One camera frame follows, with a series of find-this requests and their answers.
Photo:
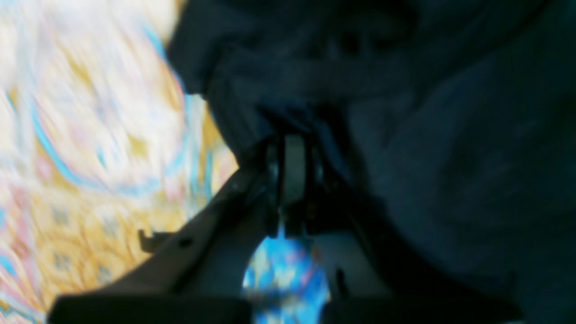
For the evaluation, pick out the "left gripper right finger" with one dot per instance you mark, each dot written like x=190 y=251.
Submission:
x=374 y=277

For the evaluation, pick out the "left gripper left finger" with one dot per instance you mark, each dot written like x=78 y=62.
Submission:
x=196 y=275

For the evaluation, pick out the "black T-shirt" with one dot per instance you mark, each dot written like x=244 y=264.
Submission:
x=454 y=118

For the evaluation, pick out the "patterned tablecloth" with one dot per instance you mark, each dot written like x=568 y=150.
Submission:
x=98 y=142

